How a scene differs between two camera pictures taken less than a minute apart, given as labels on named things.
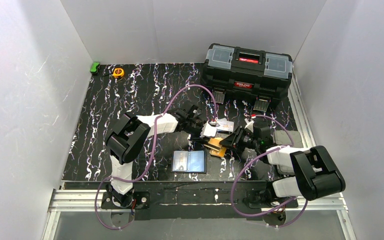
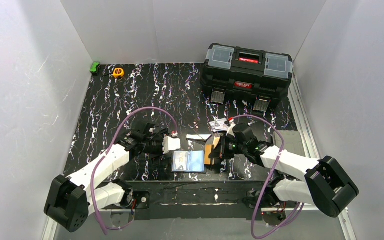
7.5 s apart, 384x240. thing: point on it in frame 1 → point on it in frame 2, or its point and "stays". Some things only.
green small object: x=94 y=67 stays
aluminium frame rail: x=305 y=127 stays
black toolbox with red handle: x=265 y=76 stays
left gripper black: x=196 y=124 → x=158 y=153
